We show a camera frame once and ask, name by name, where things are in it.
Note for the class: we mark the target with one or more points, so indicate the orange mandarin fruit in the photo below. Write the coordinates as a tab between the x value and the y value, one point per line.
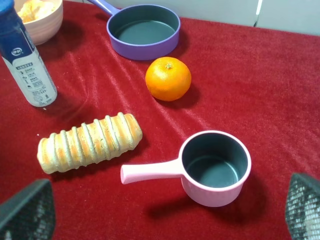
168	79

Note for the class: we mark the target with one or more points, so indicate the ring shaped croissant bread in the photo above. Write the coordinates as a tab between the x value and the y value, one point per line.
33	10

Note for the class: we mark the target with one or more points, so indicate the blue white milk bottle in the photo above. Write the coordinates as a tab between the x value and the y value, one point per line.
23	59

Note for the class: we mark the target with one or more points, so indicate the purple toy frying pan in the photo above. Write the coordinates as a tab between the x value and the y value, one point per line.
141	32

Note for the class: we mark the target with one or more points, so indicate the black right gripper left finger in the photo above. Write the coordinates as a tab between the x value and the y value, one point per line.
29	214

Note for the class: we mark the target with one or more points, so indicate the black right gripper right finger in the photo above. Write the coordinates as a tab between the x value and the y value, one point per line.
302	208

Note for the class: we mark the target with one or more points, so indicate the pink toy saucepan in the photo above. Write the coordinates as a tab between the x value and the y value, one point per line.
212	165

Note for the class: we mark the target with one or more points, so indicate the long ridged bread loaf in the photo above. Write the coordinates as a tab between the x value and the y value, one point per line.
92	143

